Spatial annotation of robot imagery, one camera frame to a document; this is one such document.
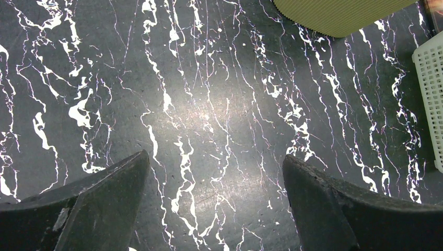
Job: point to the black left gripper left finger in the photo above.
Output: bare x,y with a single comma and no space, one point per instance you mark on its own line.
97,212

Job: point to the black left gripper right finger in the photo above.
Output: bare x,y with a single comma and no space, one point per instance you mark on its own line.
334,214

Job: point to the white perforated tray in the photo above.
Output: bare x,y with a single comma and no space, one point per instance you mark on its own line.
428,63

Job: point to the olive green mesh bin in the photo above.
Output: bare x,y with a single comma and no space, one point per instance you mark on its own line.
338,18

